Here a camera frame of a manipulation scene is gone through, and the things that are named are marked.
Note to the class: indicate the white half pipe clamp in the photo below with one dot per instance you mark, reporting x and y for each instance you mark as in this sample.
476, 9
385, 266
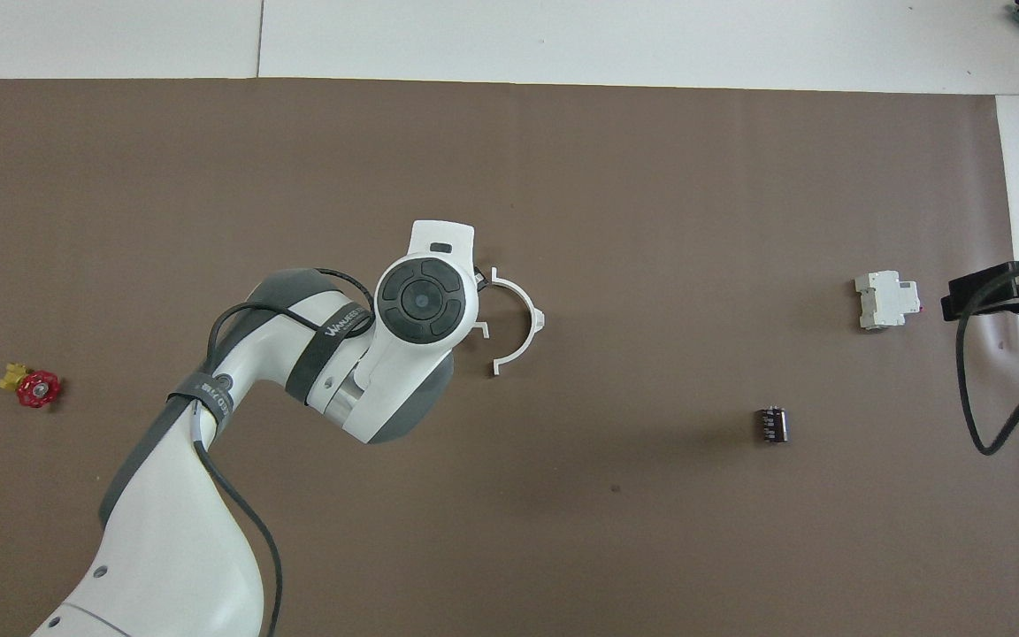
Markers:
484, 330
531, 323

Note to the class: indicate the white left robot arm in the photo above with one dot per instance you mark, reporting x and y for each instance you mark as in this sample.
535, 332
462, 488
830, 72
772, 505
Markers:
173, 531

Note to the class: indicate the white circuit breaker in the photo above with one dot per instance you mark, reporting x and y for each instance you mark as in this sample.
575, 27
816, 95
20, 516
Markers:
883, 301

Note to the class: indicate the black cylindrical capacitor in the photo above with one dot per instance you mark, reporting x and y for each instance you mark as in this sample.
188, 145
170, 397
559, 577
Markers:
772, 425

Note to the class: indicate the brown table mat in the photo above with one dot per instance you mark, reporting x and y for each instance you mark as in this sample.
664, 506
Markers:
651, 531

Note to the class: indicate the red handwheel brass valve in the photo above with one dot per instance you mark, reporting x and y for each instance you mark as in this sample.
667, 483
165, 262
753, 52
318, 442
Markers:
37, 389

